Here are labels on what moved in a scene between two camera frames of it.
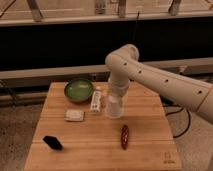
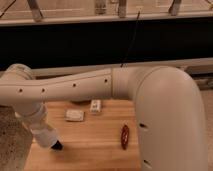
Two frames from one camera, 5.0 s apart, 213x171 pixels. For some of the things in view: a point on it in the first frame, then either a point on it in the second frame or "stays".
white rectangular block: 74,115 stays
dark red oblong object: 124,135 stays
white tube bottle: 95,103 stays
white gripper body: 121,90 to 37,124
